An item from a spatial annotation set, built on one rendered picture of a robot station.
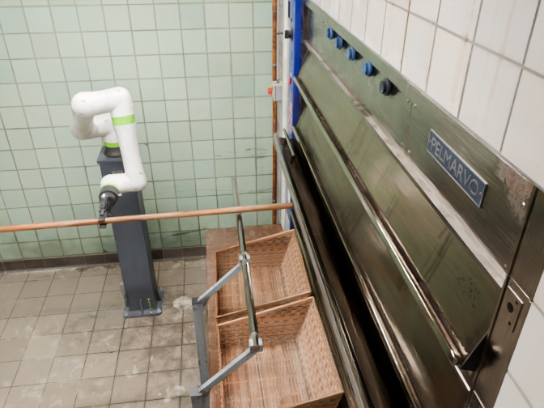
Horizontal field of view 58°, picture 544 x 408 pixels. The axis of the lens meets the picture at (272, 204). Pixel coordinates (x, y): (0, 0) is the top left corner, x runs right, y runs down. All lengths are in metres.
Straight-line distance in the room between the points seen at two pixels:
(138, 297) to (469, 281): 2.80
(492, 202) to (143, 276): 2.78
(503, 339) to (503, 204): 0.23
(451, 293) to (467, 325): 0.08
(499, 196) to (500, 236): 0.07
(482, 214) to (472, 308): 0.18
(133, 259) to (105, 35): 1.43
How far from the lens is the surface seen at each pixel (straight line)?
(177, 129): 3.54
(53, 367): 3.48
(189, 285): 3.81
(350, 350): 1.38
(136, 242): 3.28
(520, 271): 0.86
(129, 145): 2.60
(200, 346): 2.42
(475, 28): 0.96
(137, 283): 3.48
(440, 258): 1.11
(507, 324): 0.92
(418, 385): 1.28
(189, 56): 3.38
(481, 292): 1.00
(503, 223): 0.91
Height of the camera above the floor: 2.45
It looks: 31 degrees down
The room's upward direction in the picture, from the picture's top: straight up
